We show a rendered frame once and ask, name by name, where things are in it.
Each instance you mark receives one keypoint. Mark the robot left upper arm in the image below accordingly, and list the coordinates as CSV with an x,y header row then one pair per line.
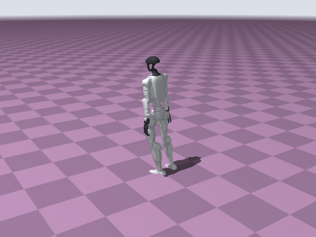
x,y
146,83

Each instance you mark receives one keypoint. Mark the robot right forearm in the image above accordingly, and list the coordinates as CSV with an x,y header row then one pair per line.
x,y
165,103

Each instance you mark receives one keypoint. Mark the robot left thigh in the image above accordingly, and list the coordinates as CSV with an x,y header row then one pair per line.
x,y
151,132

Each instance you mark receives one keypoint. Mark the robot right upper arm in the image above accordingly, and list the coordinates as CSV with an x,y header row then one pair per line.
x,y
165,75

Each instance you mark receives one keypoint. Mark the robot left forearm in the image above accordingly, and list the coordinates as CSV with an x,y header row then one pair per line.
x,y
146,108

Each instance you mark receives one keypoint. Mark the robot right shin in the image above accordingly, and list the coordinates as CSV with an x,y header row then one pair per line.
x,y
169,151

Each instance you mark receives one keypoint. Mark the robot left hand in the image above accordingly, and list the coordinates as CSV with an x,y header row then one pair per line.
x,y
146,126

